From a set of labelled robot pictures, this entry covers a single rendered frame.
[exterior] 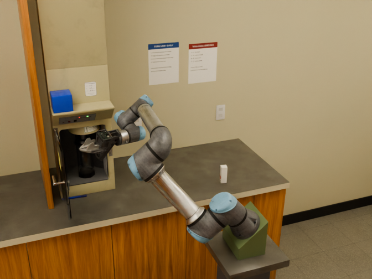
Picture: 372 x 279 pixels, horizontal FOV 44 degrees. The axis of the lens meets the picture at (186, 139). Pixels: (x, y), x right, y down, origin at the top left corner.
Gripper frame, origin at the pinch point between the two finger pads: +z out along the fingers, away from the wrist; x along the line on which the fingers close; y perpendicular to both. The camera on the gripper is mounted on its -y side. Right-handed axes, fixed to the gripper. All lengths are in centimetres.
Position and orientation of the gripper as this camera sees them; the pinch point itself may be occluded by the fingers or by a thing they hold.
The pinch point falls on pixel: (81, 150)
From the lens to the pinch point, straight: 224.5
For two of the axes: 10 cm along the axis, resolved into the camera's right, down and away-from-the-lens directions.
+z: -7.6, 2.0, -6.2
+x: 5.8, 6.5, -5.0
